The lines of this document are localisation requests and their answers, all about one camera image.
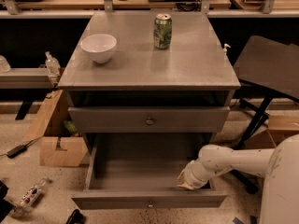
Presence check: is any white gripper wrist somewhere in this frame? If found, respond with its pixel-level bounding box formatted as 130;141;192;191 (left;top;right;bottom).
178;160;214;190

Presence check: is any grey drawer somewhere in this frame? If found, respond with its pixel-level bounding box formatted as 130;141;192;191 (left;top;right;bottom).
68;106;230;133
73;133;227;210

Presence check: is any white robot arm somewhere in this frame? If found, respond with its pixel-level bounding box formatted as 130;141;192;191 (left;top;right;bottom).
178;134;299;224

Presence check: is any grey top drawer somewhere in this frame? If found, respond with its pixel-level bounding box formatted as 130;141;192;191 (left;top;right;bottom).
68;106;230;133

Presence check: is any grey drawer cabinet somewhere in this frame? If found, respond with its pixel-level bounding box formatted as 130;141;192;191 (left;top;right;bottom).
59;10;240;147

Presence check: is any black object floor bottom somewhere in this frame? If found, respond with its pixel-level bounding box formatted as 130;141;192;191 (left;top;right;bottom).
65;209;84;224

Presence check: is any cardboard box right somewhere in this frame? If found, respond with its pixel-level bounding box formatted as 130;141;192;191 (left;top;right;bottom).
245;116;299;149

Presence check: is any cardboard box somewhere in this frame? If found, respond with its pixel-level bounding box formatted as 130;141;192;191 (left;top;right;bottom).
245;116;299;149
22;90;90;167

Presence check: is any green item in box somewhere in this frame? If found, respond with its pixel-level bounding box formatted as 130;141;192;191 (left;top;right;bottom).
64;120;78;135

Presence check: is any cardboard box left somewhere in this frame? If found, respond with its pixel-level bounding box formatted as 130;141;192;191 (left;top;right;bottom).
22;90;90;167

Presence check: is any small white pump bottle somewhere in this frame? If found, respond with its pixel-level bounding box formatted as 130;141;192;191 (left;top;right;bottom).
223;43;231;54

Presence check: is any clear plastic bottle on floor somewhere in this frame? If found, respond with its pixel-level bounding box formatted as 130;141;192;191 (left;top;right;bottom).
8;176;50;217

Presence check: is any green soda can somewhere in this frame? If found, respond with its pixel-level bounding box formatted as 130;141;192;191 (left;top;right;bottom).
153;13;172;49

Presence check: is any white ceramic bowl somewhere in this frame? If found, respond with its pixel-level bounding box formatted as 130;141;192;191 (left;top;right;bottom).
79;34;117;63

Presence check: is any black power adapter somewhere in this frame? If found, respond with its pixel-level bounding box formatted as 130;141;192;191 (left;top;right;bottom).
7;145;27;159

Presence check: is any clear bottle on shelf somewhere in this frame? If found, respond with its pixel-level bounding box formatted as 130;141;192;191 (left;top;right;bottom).
45;51;61;76

